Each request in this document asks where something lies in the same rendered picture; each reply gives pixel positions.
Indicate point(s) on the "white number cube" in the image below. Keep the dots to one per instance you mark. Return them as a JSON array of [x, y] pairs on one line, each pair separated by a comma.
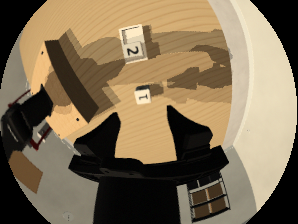
[[133, 51], [143, 94]]

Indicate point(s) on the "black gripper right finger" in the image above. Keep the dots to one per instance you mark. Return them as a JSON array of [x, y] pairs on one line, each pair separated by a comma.
[[191, 139]]

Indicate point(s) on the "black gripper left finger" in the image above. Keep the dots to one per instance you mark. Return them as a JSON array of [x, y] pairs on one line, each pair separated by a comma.
[[100, 142]]

